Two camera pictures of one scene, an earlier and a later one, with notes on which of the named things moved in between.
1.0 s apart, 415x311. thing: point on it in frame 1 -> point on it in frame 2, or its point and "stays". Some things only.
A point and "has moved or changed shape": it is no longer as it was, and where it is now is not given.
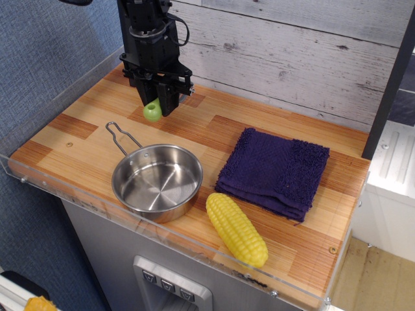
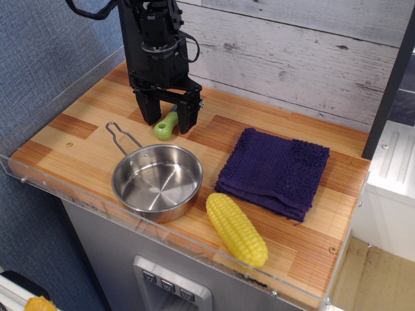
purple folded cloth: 276,173 stays
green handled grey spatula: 153,111 has moved or changed shape
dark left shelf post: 131,21 stays
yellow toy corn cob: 237,230 stays
